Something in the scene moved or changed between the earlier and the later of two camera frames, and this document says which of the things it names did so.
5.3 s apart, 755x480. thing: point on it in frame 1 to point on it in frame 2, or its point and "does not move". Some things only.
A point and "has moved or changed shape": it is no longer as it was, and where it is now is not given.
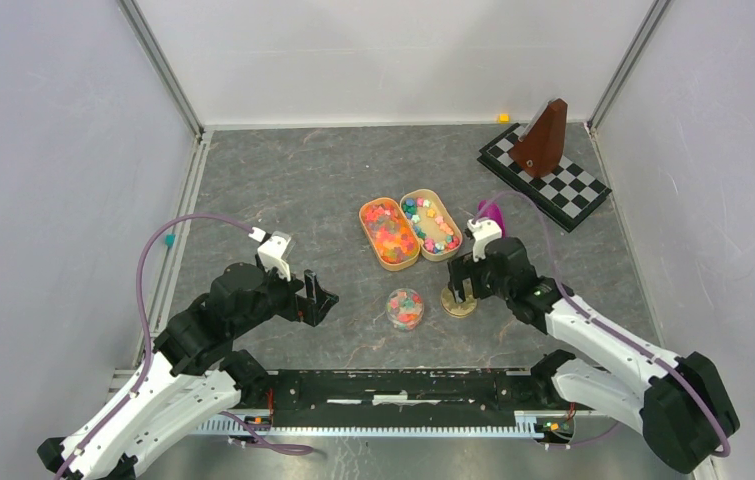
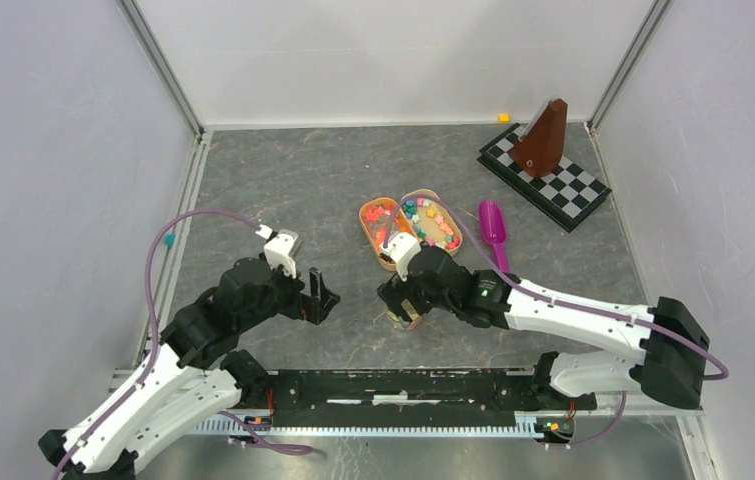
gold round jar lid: x=455 y=309 has moved or changed shape
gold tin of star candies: x=438 y=233 does not move
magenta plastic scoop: x=494 y=213 does not move
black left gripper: x=318 y=301 does not move
